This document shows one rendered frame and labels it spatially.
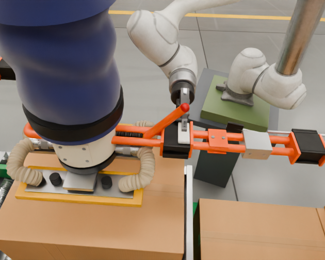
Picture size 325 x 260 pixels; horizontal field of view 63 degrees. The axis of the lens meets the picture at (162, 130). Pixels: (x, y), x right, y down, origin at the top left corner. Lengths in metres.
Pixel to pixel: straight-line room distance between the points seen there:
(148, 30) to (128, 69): 2.24
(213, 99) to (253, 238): 0.73
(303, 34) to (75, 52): 0.93
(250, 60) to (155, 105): 1.40
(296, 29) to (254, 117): 0.50
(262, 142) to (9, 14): 0.61
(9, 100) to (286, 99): 2.44
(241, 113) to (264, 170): 0.94
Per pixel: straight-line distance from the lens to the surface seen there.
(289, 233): 1.49
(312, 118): 2.96
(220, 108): 1.48
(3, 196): 1.59
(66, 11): 0.43
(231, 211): 1.43
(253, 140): 0.75
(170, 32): 0.87
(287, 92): 1.36
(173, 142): 0.69
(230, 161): 1.86
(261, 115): 1.52
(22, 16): 0.44
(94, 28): 0.49
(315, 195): 2.39
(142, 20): 0.85
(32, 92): 0.55
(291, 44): 1.24
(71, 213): 0.96
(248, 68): 1.42
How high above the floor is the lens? 1.79
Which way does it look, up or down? 48 degrees down
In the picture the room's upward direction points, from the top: 4 degrees clockwise
